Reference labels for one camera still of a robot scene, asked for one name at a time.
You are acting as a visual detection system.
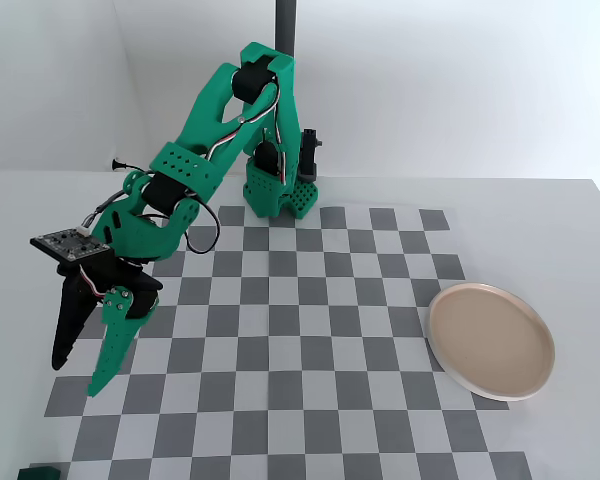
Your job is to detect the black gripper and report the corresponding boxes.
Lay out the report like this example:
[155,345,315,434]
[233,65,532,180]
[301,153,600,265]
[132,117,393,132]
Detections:
[51,247,164,398]

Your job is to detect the green dice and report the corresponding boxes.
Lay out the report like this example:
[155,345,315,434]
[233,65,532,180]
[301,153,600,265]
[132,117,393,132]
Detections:
[17,464,62,480]

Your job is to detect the beige round plate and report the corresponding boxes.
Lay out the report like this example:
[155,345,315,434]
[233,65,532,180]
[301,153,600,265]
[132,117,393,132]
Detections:
[427,282,556,402]

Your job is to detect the grey white checkerboard mat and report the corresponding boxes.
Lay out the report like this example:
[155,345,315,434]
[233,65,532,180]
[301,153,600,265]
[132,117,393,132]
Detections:
[43,204,534,480]

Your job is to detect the black table clamp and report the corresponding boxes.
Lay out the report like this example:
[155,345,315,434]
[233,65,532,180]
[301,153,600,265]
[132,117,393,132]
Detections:
[299,128,325,184]

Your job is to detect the dark grey vertical pole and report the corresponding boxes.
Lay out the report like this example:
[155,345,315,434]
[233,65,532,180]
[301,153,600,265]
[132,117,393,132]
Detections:
[274,0,300,56]

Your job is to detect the black camera circuit board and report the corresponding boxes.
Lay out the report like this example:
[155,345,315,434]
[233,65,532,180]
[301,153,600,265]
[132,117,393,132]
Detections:
[29,227,114,264]

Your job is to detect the black camera cable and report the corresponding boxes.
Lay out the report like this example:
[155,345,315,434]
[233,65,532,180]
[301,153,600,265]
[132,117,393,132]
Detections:
[79,192,131,236]

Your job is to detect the black wall plug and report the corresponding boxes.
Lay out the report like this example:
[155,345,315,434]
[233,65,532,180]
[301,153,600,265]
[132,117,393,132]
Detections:
[110,157,149,174]

